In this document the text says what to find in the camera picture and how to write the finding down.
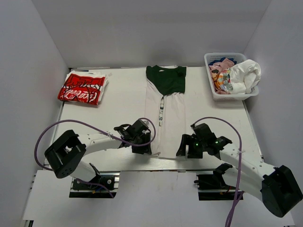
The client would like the white green Charlie Brown t-shirt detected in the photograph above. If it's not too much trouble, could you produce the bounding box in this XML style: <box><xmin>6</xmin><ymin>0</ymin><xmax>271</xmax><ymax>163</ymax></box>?
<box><xmin>144</xmin><ymin>65</ymin><xmax>187</xmax><ymax>159</ymax></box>

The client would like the pink orange print t-shirt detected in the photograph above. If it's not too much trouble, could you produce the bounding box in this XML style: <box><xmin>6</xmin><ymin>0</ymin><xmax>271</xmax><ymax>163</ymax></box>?
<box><xmin>208</xmin><ymin>59</ymin><xmax>234</xmax><ymax>95</ymax></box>

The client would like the white colourful print t-shirt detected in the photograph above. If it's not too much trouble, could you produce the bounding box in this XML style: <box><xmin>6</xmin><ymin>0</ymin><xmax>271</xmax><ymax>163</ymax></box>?
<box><xmin>219</xmin><ymin>59</ymin><xmax>261</xmax><ymax>95</ymax></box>

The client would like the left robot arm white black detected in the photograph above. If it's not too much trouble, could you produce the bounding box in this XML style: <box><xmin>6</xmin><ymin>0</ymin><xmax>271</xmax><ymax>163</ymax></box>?
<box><xmin>45</xmin><ymin>118</ymin><xmax>154</xmax><ymax>186</ymax></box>

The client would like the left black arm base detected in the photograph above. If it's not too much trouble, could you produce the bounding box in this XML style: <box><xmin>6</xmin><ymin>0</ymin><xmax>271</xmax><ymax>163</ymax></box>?
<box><xmin>69</xmin><ymin>172</ymin><xmax>120</xmax><ymax>199</ymax></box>

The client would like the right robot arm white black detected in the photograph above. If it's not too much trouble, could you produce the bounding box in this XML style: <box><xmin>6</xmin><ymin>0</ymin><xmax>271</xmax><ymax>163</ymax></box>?
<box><xmin>176</xmin><ymin>123</ymin><xmax>303</xmax><ymax>218</ymax></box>

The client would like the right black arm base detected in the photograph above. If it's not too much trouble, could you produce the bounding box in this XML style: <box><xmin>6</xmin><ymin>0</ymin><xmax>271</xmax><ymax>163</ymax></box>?
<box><xmin>194</xmin><ymin>172</ymin><xmax>235</xmax><ymax>201</ymax></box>

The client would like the folded red white t-shirt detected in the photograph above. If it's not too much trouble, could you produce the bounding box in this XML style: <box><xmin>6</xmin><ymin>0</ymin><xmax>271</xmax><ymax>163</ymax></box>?
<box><xmin>57</xmin><ymin>70</ymin><xmax>108</xmax><ymax>105</ymax></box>

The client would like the blue garment in basket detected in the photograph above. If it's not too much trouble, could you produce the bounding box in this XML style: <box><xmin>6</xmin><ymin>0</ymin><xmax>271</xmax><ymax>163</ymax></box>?
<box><xmin>221</xmin><ymin>57</ymin><xmax>237</xmax><ymax>65</ymax></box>

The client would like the white plastic basket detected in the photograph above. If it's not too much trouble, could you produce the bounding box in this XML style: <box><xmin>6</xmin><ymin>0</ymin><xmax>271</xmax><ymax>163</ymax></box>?
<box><xmin>204</xmin><ymin>52</ymin><xmax>259</xmax><ymax>101</ymax></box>

